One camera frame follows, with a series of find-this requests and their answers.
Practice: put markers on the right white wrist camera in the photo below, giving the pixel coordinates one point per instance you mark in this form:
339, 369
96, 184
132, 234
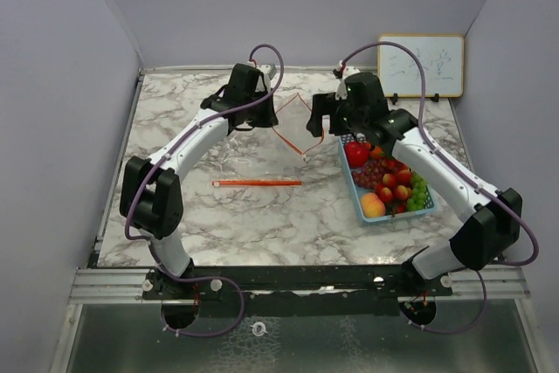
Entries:
341, 73

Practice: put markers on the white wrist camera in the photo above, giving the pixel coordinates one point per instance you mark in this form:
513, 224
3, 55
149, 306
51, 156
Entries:
341, 73
266, 74

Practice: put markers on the clear bag orange zipper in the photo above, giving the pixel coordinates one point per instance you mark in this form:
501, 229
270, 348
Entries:
283, 151

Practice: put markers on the green grape bunch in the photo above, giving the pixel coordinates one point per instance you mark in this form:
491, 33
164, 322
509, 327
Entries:
418, 194

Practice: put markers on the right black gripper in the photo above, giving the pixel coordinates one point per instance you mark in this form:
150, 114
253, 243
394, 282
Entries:
326, 104

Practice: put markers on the red apple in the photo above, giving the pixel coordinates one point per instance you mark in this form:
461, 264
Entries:
357, 153

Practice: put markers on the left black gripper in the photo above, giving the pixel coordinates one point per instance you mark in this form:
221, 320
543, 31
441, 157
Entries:
269, 116

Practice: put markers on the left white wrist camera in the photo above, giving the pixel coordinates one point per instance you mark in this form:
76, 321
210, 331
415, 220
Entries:
266, 74

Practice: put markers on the purple grape bunch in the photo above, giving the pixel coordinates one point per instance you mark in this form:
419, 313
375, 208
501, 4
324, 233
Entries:
370, 174

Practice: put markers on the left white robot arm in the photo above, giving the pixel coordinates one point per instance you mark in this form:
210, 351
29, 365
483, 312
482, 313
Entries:
151, 191

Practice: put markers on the yellow pink peach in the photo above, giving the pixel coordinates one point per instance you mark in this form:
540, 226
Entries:
372, 206

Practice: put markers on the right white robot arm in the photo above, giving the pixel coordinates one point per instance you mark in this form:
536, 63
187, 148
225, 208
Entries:
490, 217

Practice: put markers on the small framed whiteboard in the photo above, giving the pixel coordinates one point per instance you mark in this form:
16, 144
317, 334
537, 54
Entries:
441, 56

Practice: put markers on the blue plastic basket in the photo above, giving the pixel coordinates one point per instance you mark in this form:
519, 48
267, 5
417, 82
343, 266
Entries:
356, 192

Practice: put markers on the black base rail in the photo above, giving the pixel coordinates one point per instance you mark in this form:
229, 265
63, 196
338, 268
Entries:
286, 291

